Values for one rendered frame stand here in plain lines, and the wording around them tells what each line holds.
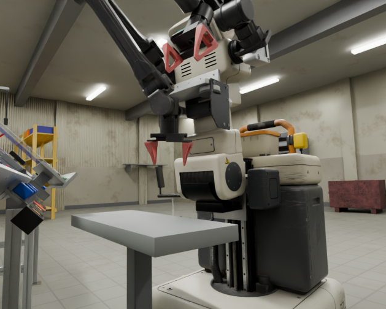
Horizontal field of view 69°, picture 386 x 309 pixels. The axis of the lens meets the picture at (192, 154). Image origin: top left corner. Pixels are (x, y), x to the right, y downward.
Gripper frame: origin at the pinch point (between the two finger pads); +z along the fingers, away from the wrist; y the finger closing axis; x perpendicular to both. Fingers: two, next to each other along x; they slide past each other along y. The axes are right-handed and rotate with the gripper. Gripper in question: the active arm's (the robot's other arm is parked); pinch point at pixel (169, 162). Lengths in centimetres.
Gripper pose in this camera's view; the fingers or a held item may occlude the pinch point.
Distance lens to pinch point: 88.1
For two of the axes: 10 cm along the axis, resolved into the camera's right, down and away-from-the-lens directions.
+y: 9.7, 0.3, -2.3
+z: -0.1, 10.0, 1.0
